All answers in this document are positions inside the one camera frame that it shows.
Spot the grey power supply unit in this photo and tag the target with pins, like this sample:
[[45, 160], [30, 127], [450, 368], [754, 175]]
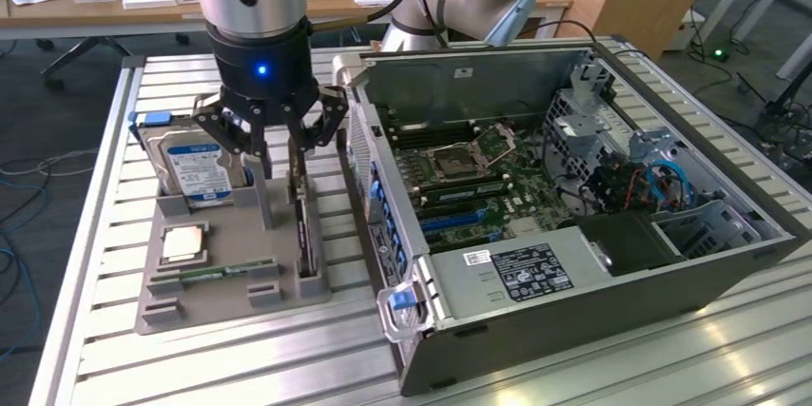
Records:
[[469, 292]]

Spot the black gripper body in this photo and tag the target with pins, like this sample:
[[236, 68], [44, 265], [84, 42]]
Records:
[[262, 68]]

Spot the black RAM stick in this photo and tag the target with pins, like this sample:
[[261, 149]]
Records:
[[462, 193]]

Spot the grey parts rack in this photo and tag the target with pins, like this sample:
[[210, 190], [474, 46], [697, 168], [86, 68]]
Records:
[[241, 244]]

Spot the blue expansion slot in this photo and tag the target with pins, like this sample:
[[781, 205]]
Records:
[[453, 223]]

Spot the black chair base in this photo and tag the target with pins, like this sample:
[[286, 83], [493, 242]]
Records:
[[82, 52]]

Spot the perforated metal cage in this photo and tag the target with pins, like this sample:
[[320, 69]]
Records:
[[584, 140]]

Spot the blue case latch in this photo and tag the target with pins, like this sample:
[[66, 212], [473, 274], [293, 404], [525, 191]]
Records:
[[400, 301]]

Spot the low-profile graphics card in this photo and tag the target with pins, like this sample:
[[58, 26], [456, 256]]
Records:
[[304, 235]]

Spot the hard disk with blue caddy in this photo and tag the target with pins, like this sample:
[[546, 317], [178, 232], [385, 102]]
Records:
[[196, 173]]

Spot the green motherboard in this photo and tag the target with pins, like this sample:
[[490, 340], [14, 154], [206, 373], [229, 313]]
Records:
[[526, 187]]

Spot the CPU chip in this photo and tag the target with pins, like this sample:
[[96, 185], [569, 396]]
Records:
[[182, 243]]

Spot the black tripod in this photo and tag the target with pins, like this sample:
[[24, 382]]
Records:
[[786, 92]]

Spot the silver chipset heatsink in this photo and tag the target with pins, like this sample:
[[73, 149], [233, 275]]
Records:
[[525, 228]]

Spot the green RAM stick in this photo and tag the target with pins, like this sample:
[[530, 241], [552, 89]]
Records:
[[209, 273]]

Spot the dark grey PC case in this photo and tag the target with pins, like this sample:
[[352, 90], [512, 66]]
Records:
[[570, 330]]

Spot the silver disk bay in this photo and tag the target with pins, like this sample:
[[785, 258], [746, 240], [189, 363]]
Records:
[[729, 225]]

